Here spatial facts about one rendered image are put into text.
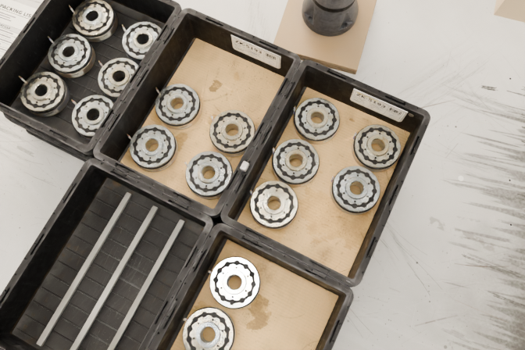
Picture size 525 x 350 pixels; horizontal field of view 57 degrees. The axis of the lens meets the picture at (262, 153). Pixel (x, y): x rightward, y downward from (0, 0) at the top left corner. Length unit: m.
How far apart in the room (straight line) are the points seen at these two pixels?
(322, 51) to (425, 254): 0.58
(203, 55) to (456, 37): 0.69
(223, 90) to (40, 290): 0.59
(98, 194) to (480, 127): 0.95
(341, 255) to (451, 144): 0.44
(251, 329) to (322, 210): 0.29
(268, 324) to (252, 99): 0.50
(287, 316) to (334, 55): 0.68
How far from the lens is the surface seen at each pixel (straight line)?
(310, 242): 1.06
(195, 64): 1.20
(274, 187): 1.05
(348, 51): 1.34
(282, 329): 1.05
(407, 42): 1.42
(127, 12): 1.32
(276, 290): 1.05
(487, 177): 1.33
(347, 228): 1.07
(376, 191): 1.07
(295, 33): 1.35
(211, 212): 0.97
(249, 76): 1.18
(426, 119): 1.07
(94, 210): 1.14
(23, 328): 1.17
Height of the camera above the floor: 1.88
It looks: 72 degrees down
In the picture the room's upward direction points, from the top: 4 degrees counter-clockwise
